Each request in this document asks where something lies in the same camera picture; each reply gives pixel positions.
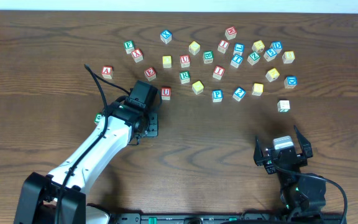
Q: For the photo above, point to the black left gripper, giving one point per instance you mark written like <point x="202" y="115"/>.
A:
<point x="153" y="125"/>

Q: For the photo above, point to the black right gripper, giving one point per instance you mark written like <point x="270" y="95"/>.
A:
<point x="282" y="156"/>

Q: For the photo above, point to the red E wooden block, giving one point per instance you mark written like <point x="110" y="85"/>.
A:
<point x="150" y="74"/>

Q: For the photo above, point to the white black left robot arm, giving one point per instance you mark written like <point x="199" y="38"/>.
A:
<point x="60" y="196"/>

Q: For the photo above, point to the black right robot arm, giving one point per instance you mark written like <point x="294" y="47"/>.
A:
<point x="302" y="194"/>

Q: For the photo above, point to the red U block lower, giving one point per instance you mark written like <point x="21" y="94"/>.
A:
<point x="166" y="93"/>

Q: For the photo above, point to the red u block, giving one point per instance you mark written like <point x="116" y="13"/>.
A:
<point x="166" y="93"/>
<point x="185" y="61"/>

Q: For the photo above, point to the red X wooden block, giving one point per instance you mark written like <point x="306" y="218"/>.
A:
<point x="137" y="55"/>

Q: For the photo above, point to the red A wooden block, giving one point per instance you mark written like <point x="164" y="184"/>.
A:
<point x="107" y="72"/>

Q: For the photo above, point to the yellow O wooden block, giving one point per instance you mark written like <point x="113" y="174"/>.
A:
<point x="167" y="61"/>

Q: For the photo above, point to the green 7 wooden block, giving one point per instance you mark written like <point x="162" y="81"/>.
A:
<point x="283" y="106"/>

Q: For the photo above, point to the green R wooden block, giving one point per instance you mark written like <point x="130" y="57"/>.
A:
<point x="184" y="77"/>

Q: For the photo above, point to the green J wooden block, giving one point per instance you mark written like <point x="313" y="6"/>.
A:
<point x="98" y="118"/>

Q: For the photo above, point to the green F wooden block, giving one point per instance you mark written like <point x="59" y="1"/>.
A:
<point x="129" y="46"/>

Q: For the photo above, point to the yellow block lower middle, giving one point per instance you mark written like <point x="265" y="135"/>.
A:
<point x="197" y="87"/>

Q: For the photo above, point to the red U block upper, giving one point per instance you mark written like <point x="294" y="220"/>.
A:
<point x="185" y="61"/>

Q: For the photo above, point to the blue X wooden block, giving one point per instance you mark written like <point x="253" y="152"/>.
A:
<point x="166" y="36"/>

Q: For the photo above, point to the yellow S wooden block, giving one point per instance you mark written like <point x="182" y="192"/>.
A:
<point x="257" y="89"/>

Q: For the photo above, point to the blue D block near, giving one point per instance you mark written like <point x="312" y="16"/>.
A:
<point x="290" y="82"/>

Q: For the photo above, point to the blue d block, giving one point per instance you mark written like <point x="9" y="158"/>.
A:
<point x="276" y="46"/>
<point x="290" y="82"/>

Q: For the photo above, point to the yellow block upper middle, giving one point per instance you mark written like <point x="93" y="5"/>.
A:
<point x="194" y="48"/>

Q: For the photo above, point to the blue 2 wooden block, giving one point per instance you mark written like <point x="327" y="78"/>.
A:
<point x="239" y="93"/>

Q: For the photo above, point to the blue P wooden block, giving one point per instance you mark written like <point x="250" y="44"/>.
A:
<point x="217" y="96"/>

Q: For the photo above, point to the green B wooden block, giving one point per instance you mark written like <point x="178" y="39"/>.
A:
<point x="208" y="56"/>

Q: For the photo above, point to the yellow block with picture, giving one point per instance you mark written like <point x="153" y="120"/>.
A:
<point x="272" y="75"/>

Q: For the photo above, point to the red I block near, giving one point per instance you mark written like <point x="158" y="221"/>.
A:
<point x="218" y="72"/>

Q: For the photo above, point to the red i block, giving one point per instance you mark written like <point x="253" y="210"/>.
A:
<point x="218" y="72"/>
<point x="223" y="46"/>

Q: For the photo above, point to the red I block far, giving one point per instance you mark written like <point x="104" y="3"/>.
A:
<point x="223" y="46"/>

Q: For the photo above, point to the yellow 8 wooden block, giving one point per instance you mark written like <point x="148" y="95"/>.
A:
<point x="288" y="57"/>

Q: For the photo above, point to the green Z wooden block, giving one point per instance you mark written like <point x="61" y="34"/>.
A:
<point x="253" y="58"/>

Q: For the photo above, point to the blue 5 wooden block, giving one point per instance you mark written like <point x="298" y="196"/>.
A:
<point x="270" y="54"/>

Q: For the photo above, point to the blue T wooden block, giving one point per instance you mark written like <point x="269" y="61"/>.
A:
<point x="236" y="60"/>

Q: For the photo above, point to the blue D block far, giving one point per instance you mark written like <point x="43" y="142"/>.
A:
<point x="276" y="46"/>

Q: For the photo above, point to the blue L wooden block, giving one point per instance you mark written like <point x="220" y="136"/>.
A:
<point x="238" y="49"/>

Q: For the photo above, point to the yellow block near Z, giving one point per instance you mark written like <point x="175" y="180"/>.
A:
<point x="258" y="46"/>

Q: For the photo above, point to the red H wooden block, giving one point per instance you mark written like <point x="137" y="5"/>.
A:
<point x="230" y="33"/>

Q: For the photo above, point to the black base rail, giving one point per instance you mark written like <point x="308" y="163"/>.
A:
<point x="246" y="217"/>

